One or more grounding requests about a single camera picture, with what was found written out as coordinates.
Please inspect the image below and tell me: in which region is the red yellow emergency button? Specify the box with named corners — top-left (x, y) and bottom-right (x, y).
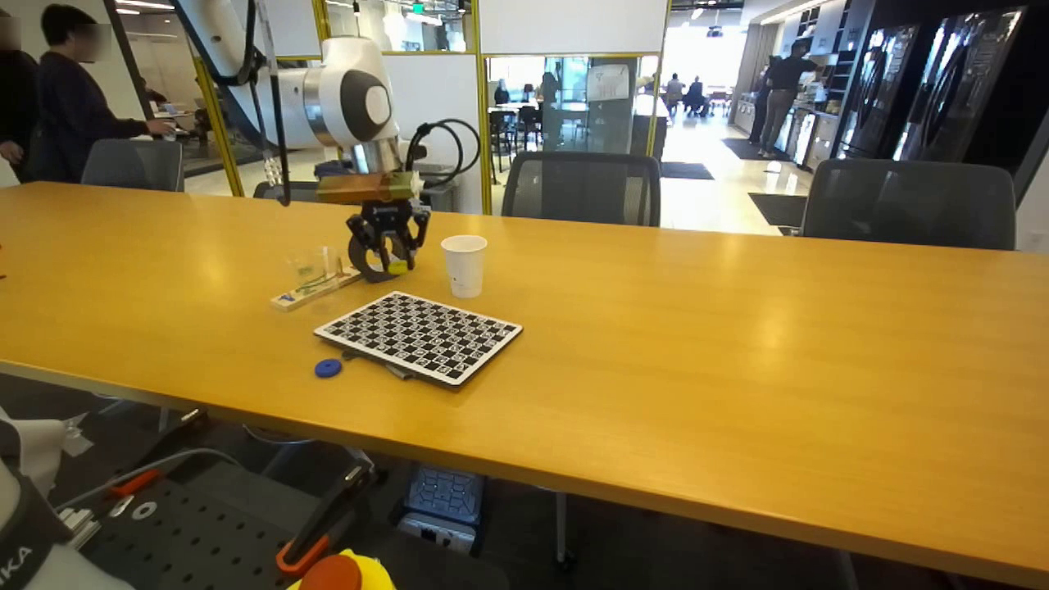
top-left (288, 547), bottom-right (400, 590)

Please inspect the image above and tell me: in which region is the walking man dark jacket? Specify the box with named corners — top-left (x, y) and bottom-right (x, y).
top-left (0, 10), bottom-right (41, 184)

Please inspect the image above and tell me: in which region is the black dotted white board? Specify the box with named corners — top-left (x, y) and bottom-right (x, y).
top-left (311, 288), bottom-right (525, 390)

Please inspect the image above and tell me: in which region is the clear plastic object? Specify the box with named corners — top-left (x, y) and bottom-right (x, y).
top-left (270, 265), bottom-right (359, 311)

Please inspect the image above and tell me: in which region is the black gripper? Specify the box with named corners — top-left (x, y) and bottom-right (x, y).
top-left (348, 195), bottom-right (433, 279)

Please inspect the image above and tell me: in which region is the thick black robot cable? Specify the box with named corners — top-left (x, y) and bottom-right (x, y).
top-left (172, 0), bottom-right (294, 180)

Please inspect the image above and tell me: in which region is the clear plastic cup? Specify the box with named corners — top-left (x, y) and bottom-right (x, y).
top-left (290, 243), bottom-right (345, 296)

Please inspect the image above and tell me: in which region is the black mesh office chair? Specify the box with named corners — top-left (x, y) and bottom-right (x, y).
top-left (499, 149), bottom-right (666, 228)

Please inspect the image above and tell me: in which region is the thin black camera cable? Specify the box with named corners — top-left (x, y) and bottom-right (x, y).
top-left (407, 114), bottom-right (484, 191)

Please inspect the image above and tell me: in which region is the brown wooden camera mount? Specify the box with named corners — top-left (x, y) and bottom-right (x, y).
top-left (316, 170), bottom-right (427, 206)

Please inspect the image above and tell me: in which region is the white paper cup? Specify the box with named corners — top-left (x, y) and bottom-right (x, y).
top-left (439, 234), bottom-right (492, 300)

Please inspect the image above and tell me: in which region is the wide grey office chair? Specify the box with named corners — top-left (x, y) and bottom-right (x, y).
top-left (799, 157), bottom-right (1020, 251)

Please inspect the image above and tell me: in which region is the black perforated plate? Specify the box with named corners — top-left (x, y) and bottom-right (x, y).
top-left (80, 463), bottom-right (331, 590)

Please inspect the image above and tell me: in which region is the dark haired person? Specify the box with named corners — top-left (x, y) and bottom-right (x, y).
top-left (27, 2), bottom-right (176, 184)

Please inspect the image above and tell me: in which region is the metal table leg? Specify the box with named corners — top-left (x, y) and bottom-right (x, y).
top-left (551, 491), bottom-right (577, 574)

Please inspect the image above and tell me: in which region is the grey labelled device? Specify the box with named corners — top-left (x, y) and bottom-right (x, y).
top-left (0, 407), bottom-right (108, 590)

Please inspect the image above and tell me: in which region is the standing person in black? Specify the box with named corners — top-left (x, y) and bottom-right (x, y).
top-left (746, 36), bottom-right (829, 168)

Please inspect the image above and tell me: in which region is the yellow frame post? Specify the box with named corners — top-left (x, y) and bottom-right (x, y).
top-left (189, 51), bottom-right (247, 199)

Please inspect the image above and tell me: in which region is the black tape roll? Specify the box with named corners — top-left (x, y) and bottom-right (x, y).
top-left (345, 224), bottom-right (415, 284)

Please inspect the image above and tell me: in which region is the orange black handle tool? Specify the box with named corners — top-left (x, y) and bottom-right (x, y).
top-left (271, 463), bottom-right (373, 581)

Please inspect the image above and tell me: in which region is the black glossy cabinet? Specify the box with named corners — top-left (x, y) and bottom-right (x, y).
top-left (834, 2), bottom-right (1028, 170)

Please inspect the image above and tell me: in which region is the blue box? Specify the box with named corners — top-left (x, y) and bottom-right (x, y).
top-left (395, 467), bottom-right (487, 549)

